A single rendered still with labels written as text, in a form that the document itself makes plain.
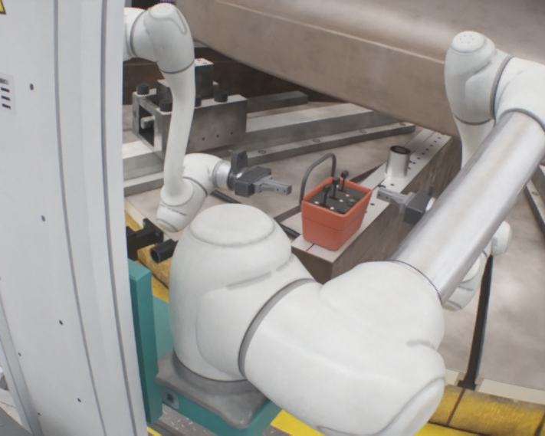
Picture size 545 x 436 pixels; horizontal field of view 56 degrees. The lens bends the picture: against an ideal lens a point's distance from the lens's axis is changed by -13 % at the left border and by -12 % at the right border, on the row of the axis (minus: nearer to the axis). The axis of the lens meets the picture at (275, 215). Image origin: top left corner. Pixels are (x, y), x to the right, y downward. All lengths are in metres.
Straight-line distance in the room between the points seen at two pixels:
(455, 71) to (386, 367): 0.61
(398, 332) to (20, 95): 0.49
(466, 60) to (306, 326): 0.58
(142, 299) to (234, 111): 1.96
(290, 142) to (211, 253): 2.38
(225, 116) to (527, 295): 1.54
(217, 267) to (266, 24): 1.84
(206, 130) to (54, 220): 1.98
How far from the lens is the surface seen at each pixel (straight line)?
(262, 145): 2.92
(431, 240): 0.73
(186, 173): 1.81
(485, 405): 2.01
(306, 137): 3.09
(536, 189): 3.19
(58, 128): 0.60
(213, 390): 0.81
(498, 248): 1.50
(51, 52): 0.57
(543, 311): 2.28
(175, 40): 1.43
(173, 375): 0.85
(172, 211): 1.73
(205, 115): 2.56
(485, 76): 1.02
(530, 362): 2.01
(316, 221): 1.54
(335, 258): 1.55
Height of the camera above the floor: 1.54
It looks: 30 degrees down
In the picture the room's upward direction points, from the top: 6 degrees clockwise
